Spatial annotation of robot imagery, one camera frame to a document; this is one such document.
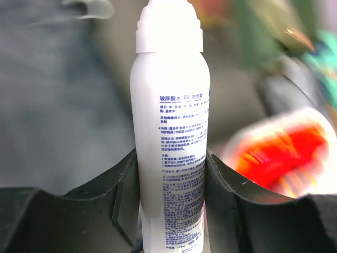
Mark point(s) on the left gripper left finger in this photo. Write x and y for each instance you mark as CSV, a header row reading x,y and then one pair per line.
x,y
99,216

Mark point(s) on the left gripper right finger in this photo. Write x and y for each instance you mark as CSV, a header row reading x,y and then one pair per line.
x,y
244,217

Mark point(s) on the red printed t-shirt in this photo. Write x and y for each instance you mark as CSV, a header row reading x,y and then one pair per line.
x,y
287,162

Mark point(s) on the white plastic basin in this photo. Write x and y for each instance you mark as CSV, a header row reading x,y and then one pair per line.
x,y
326,179

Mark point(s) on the white tube bottle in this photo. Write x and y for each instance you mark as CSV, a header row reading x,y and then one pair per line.
x,y
170,92

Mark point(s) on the small colourful drawer cabinet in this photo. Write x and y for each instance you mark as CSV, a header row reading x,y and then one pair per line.
x,y
265,30

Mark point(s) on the black and white suitcase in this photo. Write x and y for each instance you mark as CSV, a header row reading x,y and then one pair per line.
x,y
63,120

